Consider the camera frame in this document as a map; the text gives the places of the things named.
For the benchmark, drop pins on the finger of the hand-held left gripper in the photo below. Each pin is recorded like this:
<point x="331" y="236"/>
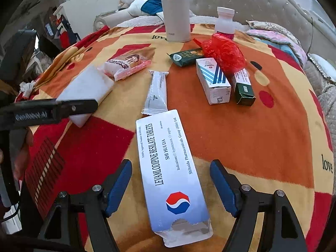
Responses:
<point x="81" y="106"/>

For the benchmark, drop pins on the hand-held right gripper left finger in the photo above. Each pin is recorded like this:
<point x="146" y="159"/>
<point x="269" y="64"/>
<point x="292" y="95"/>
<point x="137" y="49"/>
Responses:
<point x="119" y="186"/>

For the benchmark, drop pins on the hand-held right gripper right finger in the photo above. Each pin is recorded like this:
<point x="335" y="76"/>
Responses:
<point x="223" y="186"/>

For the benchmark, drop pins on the white foam block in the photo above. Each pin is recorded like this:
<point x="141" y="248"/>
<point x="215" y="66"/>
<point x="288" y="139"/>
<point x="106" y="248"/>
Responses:
<point x="86" y="84"/>

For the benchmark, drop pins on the long white red-blue-logo box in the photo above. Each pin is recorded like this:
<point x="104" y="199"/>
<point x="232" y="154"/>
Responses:
<point x="170" y="168"/>

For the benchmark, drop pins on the dark green medicine box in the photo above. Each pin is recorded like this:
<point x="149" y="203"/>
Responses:
<point x="244" y="92"/>

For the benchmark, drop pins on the dark green snack packet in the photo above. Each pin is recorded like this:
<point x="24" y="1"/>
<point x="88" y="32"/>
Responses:
<point x="183" y="57"/>

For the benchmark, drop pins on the person's left hand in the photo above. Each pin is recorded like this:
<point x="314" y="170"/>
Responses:
<point x="25" y="149"/>

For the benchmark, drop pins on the pink white snack packet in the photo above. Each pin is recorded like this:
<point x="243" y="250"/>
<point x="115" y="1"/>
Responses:
<point x="123" y="64"/>

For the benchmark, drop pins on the orange red printed blanket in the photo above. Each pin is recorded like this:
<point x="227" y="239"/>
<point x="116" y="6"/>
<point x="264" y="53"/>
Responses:
<point x="262" y="136"/>

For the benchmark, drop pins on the white sachet strip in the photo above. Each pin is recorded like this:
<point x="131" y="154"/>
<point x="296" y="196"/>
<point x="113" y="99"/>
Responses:
<point x="157" y="94"/>

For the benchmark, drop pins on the beige upholstered bolster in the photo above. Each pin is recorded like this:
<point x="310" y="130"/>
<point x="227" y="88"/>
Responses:
<point x="110" y="19"/>

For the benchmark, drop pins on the white blue-striped medicine box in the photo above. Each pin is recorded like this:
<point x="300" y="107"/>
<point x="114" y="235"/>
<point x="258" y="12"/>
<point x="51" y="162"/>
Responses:
<point x="212" y="81"/>

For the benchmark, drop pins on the white cloth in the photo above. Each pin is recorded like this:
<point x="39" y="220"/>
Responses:
<point x="136" y="8"/>

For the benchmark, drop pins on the blue cloth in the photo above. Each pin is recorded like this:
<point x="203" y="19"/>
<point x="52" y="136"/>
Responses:
<point x="151" y="6"/>

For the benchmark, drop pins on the beige thermos bottle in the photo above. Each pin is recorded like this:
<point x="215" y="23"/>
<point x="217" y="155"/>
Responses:
<point x="175" y="15"/>

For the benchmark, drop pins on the red crumpled plastic bag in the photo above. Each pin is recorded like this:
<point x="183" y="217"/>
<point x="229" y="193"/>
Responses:
<point x="224" y="51"/>

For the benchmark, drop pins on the grey quilted bedspread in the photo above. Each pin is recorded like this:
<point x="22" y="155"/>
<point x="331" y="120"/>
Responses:
<point x="325" y="97"/>

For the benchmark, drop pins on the blue folded blanket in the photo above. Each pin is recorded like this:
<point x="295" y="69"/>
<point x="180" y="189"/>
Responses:
<point x="288" y="51"/>

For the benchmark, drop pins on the white frilled pillow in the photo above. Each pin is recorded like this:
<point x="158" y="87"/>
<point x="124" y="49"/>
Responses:
<point x="324" y="67"/>

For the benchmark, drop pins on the pink folded quilt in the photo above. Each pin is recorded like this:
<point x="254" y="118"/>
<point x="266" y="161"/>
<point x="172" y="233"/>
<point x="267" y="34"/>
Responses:
<point x="278" y="38"/>

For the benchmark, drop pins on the white pink-label pill bottle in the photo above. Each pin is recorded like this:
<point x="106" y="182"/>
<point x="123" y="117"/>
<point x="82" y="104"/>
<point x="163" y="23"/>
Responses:
<point x="224" y="23"/>

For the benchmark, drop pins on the floral pillow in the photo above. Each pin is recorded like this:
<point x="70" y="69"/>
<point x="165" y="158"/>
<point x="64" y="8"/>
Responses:
<point x="273" y="29"/>

